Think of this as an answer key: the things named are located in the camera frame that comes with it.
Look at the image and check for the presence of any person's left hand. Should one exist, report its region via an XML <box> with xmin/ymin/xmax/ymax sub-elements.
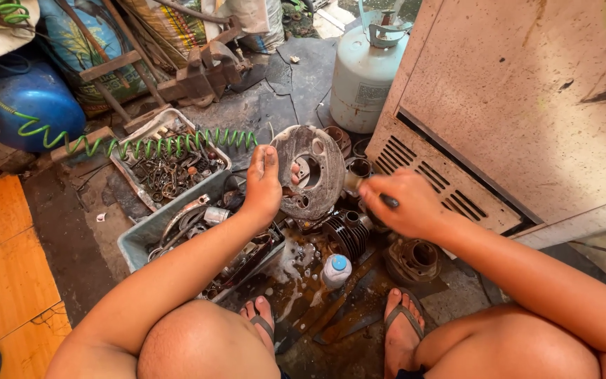
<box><xmin>242</xmin><ymin>145</ymin><xmax>302</xmax><ymax>228</ymax></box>

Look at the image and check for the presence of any person's right hand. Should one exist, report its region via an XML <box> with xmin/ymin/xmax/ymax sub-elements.
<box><xmin>358</xmin><ymin>168</ymin><xmax>456</xmax><ymax>243</ymax></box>

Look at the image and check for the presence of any dark-handled cleaning brush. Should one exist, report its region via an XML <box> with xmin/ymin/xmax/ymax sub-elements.
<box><xmin>343</xmin><ymin>172</ymin><xmax>400</xmax><ymax>208</ymax></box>

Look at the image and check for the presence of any round grey metal cover plate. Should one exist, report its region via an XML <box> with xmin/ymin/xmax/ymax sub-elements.
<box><xmin>270</xmin><ymin>125</ymin><xmax>346</xmax><ymax>222</ymax></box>

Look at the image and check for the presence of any dark metal sleeve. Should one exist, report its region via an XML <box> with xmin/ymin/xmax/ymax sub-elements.
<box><xmin>344</xmin><ymin>156</ymin><xmax>374</xmax><ymax>199</ymax></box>

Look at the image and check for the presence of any black finned engine cylinder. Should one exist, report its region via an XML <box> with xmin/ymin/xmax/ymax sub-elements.
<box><xmin>322</xmin><ymin>210</ymin><xmax>376</xmax><ymax>262</ymax></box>

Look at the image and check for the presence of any rusty engine cylinder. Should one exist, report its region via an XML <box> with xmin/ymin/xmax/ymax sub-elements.
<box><xmin>384</xmin><ymin>237</ymin><xmax>444</xmax><ymax>288</ymax></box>

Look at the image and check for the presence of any plastic bottle with blue cap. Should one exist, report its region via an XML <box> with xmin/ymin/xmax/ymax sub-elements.
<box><xmin>321</xmin><ymin>254</ymin><xmax>353</xmax><ymax>290</ymax></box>

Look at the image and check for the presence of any white tray of metal parts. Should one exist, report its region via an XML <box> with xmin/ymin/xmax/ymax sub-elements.
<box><xmin>109</xmin><ymin>108</ymin><xmax>233</xmax><ymax>212</ymax></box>

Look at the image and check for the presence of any rusty flat metal bar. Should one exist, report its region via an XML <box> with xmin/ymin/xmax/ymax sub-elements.
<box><xmin>275</xmin><ymin>254</ymin><xmax>384</xmax><ymax>354</ymax></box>

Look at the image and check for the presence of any rusty bench vise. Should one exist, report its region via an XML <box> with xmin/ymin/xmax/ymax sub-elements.
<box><xmin>156</xmin><ymin>16</ymin><xmax>254</xmax><ymax>109</ymax></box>

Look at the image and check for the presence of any grey flip-flop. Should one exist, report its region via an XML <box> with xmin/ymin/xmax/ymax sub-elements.
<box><xmin>240</xmin><ymin>296</ymin><xmax>277</xmax><ymax>348</ymax></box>
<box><xmin>384</xmin><ymin>287</ymin><xmax>426</xmax><ymax>342</ymax></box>

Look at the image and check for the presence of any white gas cylinder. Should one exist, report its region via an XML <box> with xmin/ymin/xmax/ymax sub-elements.
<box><xmin>329</xmin><ymin>8</ymin><xmax>414</xmax><ymax>135</ymax></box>

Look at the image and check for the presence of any person's right foot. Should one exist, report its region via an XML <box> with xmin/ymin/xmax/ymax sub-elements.
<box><xmin>383</xmin><ymin>287</ymin><xmax>426</xmax><ymax>379</ymax></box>

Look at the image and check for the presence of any white woven sack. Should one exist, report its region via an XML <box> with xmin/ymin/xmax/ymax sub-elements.
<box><xmin>202</xmin><ymin>0</ymin><xmax>286</xmax><ymax>55</ymax></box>

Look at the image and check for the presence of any grey tub of engine parts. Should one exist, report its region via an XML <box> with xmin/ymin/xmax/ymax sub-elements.
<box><xmin>117</xmin><ymin>168</ymin><xmax>286</xmax><ymax>304</ymax></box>

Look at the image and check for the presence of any person's left foot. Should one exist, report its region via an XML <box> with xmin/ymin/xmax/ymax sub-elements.
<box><xmin>238</xmin><ymin>295</ymin><xmax>277</xmax><ymax>360</ymax></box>

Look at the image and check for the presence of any brown striped sack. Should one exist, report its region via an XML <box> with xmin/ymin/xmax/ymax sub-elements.
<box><xmin>118</xmin><ymin>0</ymin><xmax>210</xmax><ymax>70</ymax></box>

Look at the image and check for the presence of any beige vented metal cabinet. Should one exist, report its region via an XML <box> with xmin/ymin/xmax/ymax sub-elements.
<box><xmin>365</xmin><ymin>0</ymin><xmax>606</xmax><ymax>251</ymax></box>

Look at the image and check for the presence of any wooden block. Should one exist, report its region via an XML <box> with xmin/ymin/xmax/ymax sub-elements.
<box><xmin>49</xmin><ymin>126</ymin><xmax>118</xmax><ymax>163</ymax></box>

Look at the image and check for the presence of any person's left leg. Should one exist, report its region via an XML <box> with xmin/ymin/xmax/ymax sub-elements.
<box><xmin>45</xmin><ymin>299</ymin><xmax>283</xmax><ymax>379</ymax></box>

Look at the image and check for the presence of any person's leg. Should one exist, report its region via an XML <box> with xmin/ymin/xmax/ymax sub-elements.
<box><xmin>395</xmin><ymin>302</ymin><xmax>606</xmax><ymax>379</ymax></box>
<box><xmin>45</xmin><ymin>299</ymin><xmax>283</xmax><ymax>379</ymax></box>

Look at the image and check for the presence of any person's right leg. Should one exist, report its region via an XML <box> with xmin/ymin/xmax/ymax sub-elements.
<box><xmin>395</xmin><ymin>302</ymin><xmax>606</xmax><ymax>379</ymax></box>

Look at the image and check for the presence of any blue printed sack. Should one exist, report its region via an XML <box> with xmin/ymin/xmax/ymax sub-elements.
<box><xmin>36</xmin><ymin>0</ymin><xmax>151</xmax><ymax>118</ymax></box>

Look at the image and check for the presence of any blue round tank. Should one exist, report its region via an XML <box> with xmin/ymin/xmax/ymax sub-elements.
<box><xmin>0</xmin><ymin>59</ymin><xmax>87</xmax><ymax>154</ymax></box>

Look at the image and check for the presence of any orange wooden board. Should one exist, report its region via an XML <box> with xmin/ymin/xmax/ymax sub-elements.
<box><xmin>0</xmin><ymin>174</ymin><xmax>73</xmax><ymax>379</ymax></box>

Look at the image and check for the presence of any rusty metal ring part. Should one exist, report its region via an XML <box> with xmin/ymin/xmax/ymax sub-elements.
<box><xmin>323</xmin><ymin>126</ymin><xmax>354</xmax><ymax>160</ymax></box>

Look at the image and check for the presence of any green coiled air hose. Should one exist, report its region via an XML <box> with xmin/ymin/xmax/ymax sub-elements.
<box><xmin>0</xmin><ymin>0</ymin><xmax>260</xmax><ymax>160</ymax></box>

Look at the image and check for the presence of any rusty metal frame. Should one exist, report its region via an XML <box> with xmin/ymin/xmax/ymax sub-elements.
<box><xmin>53</xmin><ymin>0</ymin><xmax>173</xmax><ymax>133</ymax></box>

